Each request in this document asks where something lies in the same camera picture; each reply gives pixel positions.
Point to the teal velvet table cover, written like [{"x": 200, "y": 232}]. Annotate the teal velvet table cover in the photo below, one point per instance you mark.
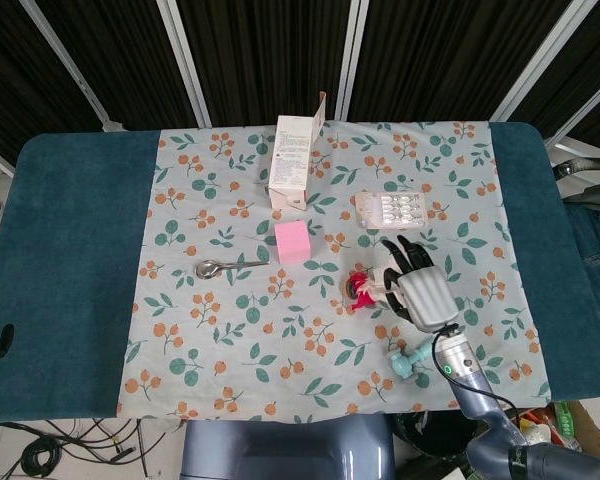
[{"x": 70, "y": 250}]

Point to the silver pill blister pack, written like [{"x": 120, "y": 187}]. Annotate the silver pill blister pack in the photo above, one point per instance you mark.
[{"x": 392, "y": 210}]

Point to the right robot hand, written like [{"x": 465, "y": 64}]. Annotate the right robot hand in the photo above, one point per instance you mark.
[{"x": 425, "y": 295}]

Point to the metal spoon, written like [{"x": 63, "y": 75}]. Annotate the metal spoon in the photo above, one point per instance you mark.
[{"x": 206, "y": 269}]

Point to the pink cube block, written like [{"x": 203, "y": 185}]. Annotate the pink cube block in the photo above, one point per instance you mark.
[{"x": 292, "y": 242}]

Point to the floral fruit print tablecloth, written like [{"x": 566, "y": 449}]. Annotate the floral fruit print tablecloth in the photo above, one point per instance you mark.
[{"x": 230, "y": 350}]

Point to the blue grey robot torso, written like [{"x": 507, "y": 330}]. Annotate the blue grey robot torso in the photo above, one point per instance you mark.
[{"x": 290, "y": 450}]

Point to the black folding screen white frames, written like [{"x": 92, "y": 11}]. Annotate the black folding screen white frames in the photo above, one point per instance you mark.
[{"x": 260, "y": 50}]

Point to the black bag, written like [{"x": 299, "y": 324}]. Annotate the black bag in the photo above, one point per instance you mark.
[{"x": 430, "y": 435}]

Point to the cardboard box with clutter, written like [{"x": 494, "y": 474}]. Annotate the cardboard box with clutter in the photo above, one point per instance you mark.
[{"x": 587, "y": 435}]

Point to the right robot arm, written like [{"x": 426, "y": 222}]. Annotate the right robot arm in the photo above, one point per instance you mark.
[{"x": 462, "y": 367}]

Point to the blue jeans clothing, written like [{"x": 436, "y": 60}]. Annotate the blue jeans clothing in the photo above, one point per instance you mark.
[{"x": 595, "y": 240}]

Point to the light blue toy hammer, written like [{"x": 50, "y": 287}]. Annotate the light blue toy hammer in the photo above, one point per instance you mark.
[{"x": 404, "y": 365}]

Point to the white feather shuttlecock red base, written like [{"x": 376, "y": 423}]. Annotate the white feather shuttlecock red base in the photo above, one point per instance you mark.
[{"x": 362, "y": 296}]

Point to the white cardboard medicine box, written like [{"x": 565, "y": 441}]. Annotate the white cardboard medicine box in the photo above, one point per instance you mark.
[{"x": 290, "y": 155}]

